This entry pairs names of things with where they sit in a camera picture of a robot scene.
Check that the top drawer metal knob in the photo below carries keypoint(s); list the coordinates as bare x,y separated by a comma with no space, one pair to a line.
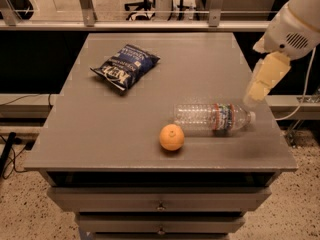
161,207

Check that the grey drawer cabinet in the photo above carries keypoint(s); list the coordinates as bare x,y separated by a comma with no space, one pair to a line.
97,138

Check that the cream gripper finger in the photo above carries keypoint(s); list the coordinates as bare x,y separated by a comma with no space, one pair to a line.
259,46
267,73

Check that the top grey drawer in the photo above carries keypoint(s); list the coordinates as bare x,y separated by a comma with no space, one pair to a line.
138,200

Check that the blue chip bag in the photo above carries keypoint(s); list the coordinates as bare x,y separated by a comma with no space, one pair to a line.
126,67

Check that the metal railing frame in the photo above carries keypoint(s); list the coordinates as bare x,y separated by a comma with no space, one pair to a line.
137,15

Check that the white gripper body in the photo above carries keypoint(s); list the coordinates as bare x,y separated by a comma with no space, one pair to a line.
289,34

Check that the clear plastic water bottle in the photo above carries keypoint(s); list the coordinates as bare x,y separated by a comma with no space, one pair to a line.
212,117

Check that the orange fruit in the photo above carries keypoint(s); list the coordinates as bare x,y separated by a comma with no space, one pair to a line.
171,137

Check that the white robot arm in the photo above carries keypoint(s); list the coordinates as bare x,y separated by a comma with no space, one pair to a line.
299,6

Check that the grey drawer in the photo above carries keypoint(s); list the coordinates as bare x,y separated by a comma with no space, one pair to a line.
150,223
138,200

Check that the drawer metal knob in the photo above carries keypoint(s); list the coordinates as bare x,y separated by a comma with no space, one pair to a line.
161,231
161,207

